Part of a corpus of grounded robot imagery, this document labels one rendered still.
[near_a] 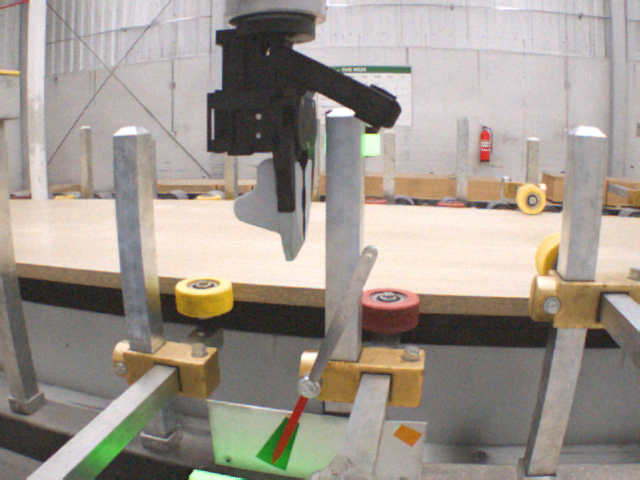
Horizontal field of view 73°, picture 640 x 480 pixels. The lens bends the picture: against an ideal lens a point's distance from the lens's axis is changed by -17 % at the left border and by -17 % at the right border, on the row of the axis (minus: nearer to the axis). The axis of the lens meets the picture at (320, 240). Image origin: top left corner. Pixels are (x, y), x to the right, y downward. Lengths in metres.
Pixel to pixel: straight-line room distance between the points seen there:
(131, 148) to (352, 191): 0.25
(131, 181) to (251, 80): 0.21
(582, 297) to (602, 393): 0.36
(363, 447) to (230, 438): 0.25
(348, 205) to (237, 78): 0.17
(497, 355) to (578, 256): 0.30
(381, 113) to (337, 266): 0.18
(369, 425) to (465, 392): 0.38
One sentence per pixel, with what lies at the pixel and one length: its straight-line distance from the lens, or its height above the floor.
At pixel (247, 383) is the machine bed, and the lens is 0.87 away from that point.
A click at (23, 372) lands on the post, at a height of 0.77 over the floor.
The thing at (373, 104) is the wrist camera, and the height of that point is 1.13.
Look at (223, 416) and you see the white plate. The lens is 0.63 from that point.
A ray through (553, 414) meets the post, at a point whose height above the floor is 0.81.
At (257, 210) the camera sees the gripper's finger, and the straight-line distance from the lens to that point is 0.45.
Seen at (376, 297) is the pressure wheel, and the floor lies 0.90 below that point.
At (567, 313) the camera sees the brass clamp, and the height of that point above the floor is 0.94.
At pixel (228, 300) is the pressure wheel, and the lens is 0.70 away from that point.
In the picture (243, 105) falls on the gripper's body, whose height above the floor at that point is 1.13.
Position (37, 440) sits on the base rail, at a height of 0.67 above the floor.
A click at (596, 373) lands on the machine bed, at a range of 0.85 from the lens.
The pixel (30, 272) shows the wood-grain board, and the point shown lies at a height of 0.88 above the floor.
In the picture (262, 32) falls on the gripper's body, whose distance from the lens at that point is 0.43.
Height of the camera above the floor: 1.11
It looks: 12 degrees down
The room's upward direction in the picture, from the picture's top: straight up
